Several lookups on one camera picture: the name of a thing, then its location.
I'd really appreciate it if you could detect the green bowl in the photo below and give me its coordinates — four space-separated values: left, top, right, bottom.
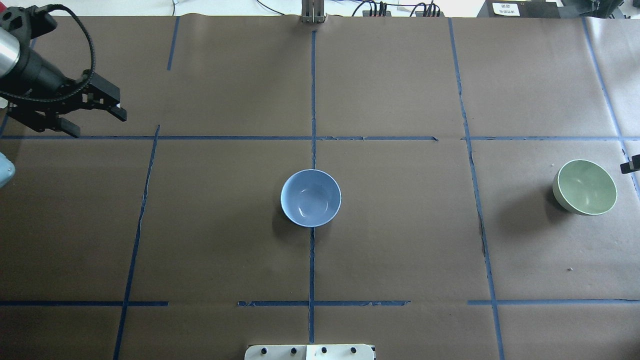
551 159 618 216

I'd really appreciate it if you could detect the white mounting pillar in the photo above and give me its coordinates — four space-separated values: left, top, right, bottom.
244 343 377 360

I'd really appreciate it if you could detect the black box with label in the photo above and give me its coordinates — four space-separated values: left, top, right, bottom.
476 0 561 19

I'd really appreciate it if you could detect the aluminium frame post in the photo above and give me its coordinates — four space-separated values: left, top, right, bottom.
301 0 327 24

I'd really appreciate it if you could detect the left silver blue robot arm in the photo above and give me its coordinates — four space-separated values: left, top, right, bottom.
1 29 127 138

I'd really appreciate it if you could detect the blue bowl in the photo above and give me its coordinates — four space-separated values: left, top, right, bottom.
279 169 343 228

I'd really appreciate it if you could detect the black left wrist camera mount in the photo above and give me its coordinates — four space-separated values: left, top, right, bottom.
0 6 58 41

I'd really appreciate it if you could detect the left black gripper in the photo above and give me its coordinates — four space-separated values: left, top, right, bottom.
1 45 128 138

